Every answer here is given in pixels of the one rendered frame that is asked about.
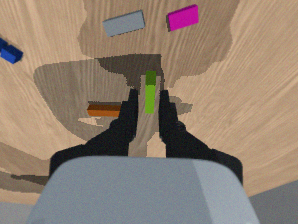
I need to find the lime green rod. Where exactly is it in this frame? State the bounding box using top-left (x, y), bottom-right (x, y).
top-left (145, 71), bottom-right (156, 114)

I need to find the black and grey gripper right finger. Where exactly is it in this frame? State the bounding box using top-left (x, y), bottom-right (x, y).
top-left (158, 90), bottom-right (243, 186)

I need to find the magenta rectangular block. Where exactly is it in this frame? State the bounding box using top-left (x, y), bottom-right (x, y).
top-left (168, 4), bottom-right (198, 31)

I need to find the orange rod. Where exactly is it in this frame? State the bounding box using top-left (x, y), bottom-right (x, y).
top-left (87, 104), bottom-right (121, 117)

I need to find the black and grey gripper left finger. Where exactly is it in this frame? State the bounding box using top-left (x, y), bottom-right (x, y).
top-left (48, 89), bottom-right (139, 180)

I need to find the grey rectangular block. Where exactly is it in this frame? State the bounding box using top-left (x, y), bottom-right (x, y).
top-left (102, 9), bottom-right (145, 37)

